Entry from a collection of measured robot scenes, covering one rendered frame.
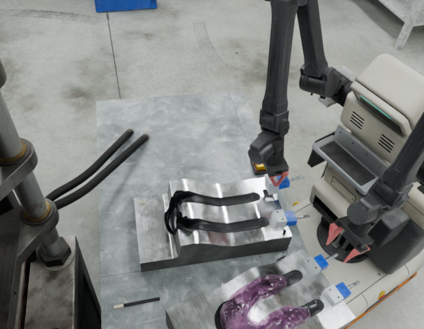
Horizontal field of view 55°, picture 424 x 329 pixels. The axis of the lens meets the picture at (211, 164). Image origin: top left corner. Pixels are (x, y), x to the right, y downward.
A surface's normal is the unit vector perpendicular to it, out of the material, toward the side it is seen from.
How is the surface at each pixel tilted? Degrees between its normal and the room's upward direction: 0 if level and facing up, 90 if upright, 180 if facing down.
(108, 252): 0
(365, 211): 63
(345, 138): 90
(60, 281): 0
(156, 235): 0
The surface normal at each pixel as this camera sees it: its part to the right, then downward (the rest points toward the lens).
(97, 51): 0.07, -0.67
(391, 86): -0.52, -0.24
